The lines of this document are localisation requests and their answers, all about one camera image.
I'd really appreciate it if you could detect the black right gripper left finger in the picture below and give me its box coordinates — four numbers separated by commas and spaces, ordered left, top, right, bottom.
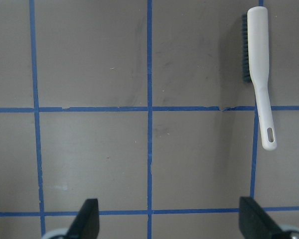
42, 198, 101, 239

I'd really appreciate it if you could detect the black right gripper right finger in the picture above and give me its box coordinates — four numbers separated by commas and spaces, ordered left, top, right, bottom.
239, 196, 299, 239

